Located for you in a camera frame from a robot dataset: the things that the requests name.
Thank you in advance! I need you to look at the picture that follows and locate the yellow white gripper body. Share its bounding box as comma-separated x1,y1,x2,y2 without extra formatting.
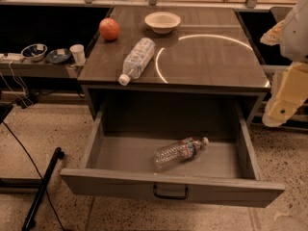
262,62,308,127

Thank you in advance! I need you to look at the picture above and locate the black stand leg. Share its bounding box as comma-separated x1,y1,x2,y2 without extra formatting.
22,147,64,231

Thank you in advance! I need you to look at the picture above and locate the black drawer handle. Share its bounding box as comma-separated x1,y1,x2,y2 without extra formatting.
153,185,189,200

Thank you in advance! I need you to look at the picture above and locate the grey side shelf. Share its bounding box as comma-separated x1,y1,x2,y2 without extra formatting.
0,61,83,79

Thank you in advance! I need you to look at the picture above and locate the white power strip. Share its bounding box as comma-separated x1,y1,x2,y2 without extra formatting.
0,53,24,63

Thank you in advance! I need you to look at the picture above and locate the white paper bowl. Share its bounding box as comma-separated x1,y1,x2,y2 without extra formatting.
144,12,181,35

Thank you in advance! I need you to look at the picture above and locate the clear plastic bottle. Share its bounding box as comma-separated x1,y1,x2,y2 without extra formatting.
153,137,209,171

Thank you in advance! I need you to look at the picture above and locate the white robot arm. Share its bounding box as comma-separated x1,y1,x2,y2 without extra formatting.
260,0,308,127

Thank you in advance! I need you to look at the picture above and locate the open grey drawer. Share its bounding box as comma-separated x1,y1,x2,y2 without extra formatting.
61,96,285,207

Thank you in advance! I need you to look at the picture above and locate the clear water bottle white cap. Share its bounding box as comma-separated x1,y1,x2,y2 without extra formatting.
118,38,156,86

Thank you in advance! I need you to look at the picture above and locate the dark wooden cabinet counter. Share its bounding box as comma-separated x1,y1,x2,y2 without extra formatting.
78,6,270,122

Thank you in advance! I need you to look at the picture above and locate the red apple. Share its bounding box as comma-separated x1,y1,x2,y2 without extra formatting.
99,18,119,41

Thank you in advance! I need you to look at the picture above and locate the black floor cable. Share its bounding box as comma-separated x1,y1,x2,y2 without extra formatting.
1,121,66,231

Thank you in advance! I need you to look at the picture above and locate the white paper cup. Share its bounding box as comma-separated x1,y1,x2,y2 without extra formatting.
69,44,86,64

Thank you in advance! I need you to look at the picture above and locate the silver metal bowl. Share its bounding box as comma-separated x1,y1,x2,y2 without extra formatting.
21,43,47,62

